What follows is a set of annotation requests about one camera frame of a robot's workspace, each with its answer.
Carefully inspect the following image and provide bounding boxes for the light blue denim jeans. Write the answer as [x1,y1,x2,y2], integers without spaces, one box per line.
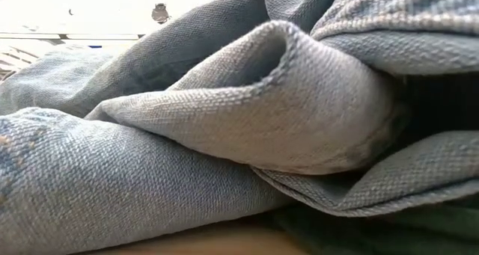
[0,0,479,255]

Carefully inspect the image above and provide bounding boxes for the black ceiling cable reel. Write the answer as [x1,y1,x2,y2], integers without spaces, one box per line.
[151,3,170,24]

